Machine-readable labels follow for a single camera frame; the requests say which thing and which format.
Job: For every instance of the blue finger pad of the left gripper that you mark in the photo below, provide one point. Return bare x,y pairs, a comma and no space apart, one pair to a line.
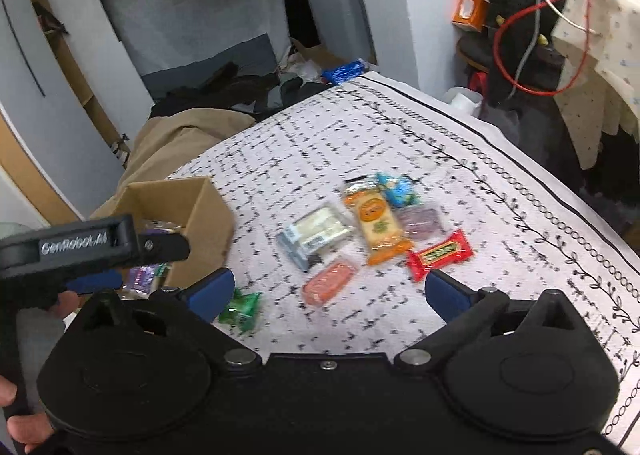
85,285

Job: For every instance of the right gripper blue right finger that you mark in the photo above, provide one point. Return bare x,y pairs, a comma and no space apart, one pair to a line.
468,314

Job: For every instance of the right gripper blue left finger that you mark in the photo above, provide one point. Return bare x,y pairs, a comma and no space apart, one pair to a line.
192,311

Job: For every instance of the purple white snack packet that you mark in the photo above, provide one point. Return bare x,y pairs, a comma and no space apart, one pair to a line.
140,282

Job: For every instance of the blue snack packet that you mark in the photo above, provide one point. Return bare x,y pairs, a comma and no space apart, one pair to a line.
397,190

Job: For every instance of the green cow snack packet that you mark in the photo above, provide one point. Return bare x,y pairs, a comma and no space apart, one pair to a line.
155,226

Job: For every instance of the person's left hand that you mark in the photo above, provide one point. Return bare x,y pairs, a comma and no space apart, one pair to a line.
37,334

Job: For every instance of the small green candy packet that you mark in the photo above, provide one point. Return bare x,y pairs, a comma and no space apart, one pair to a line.
241,311

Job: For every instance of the red candy bar wrapper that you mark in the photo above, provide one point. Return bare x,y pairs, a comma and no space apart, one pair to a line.
454,249

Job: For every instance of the brown cardboard box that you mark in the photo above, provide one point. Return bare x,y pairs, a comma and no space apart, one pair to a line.
191,203

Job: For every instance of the purple round cookie packet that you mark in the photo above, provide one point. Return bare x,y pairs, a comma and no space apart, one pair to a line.
421,221

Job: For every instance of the orange cracker packet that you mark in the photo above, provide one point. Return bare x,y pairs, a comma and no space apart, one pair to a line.
384,236

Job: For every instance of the pink wafer snack packet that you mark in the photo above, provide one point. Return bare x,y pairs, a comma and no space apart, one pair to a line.
325,285

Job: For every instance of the white sandwich snack packet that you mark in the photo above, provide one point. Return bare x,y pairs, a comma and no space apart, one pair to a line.
304,240

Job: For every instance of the tan blanket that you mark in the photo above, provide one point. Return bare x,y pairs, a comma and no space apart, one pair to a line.
165,144

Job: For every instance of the white patterned tablecloth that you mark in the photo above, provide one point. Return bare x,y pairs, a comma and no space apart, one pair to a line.
528,231

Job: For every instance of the white wardrobe door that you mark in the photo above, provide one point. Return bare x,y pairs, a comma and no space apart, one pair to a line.
46,115

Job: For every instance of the dark clothes pile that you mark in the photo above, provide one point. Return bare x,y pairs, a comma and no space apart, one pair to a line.
260,97

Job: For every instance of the blue plastic package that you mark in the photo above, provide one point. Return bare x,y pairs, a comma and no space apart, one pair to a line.
346,72

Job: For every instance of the orange tissue box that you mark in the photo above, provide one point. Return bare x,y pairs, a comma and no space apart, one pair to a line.
470,15

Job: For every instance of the cream dotted cloth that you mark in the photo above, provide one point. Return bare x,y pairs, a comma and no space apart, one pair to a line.
600,42

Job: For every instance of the white appliance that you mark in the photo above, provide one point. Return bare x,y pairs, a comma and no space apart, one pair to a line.
343,28

